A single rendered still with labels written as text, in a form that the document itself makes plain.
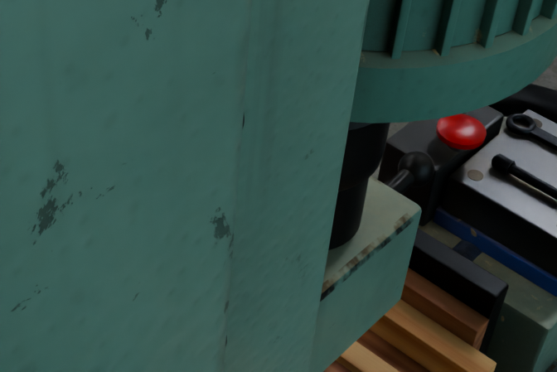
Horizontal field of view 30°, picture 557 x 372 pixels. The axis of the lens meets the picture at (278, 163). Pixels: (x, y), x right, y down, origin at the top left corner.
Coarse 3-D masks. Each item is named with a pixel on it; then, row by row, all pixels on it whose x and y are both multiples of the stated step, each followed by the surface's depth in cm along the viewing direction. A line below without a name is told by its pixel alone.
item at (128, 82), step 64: (0, 0) 12; (64, 0) 13; (128, 0) 14; (192, 0) 15; (0, 64) 13; (64, 64) 13; (128, 64) 14; (192, 64) 16; (0, 128) 13; (64, 128) 14; (128, 128) 15; (192, 128) 17; (0, 192) 14; (64, 192) 15; (128, 192) 16; (192, 192) 18; (0, 256) 14; (64, 256) 16; (128, 256) 17; (192, 256) 19; (0, 320) 15; (64, 320) 16; (128, 320) 18; (192, 320) 20
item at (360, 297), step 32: (384, 192) 51; (384, 224) 49; (416, 224) 51; (352, 256) 47; (384, 256) 49; (352, 288) 48; (384, 288) 52; (320, 320) 47; (352, 320) 50; (320, 352) 49
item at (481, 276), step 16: (416, 240) 59; (432, 240) 59; (464, 240) 64; (416, 256) 59; (432, 256) 58; (448, 256) 58; (464, 256) 63; (416, 272) 60; (432, 272) 59; (448, 272) 58; (464, 272) 58; (480, 272) 58; (448, 288) 59; (464, 288) 58; (480, 288) 57; (496, 288) 57; (480, 304) 57; (496, 304) 57; (496, 320) 59
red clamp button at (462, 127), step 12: (444, 120) 63; (456, 120) 63; (468, 120) 63; (444, 132) 62; (456, 132) 62; (468, 132) 62; (480, 132) 62; (456, 144) 62; (468, 144) 62; (480, 144) 62
